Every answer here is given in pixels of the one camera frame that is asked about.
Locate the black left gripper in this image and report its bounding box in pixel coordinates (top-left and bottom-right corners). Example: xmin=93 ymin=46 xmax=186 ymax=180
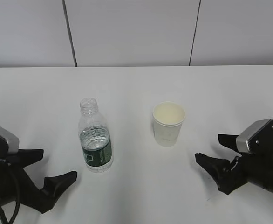
xmin=0 ymin=149 xmax=77 ymax=213

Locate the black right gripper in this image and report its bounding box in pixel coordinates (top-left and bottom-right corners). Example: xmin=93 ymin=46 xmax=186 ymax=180
xmin=195 ymin=134 xmax=273 ymax=195

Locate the clear water bottle green label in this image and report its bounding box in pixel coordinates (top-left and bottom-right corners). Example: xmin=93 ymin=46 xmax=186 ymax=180
xmin=78 ymin=98 xmax=113 ymax=173

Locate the white paper cup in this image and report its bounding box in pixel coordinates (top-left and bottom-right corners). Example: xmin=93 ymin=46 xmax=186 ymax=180
xmin=152 ymin=101 xmax=186 ymax=147

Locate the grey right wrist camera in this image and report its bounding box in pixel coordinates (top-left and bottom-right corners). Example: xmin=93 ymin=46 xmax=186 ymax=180
xmin=236 ymin=119 xmax=273 ymax=154

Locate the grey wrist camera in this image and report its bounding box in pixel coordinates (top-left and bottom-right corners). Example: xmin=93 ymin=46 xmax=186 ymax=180
xmin=0 ymin=126 xmax=20 ymax=159
xmin=236 ymin=119 xmax=273 ymax=154

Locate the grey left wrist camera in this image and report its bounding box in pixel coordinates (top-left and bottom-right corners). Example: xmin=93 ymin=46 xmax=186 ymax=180
xmin=0 ymin=126 xmax=20 ymax=159

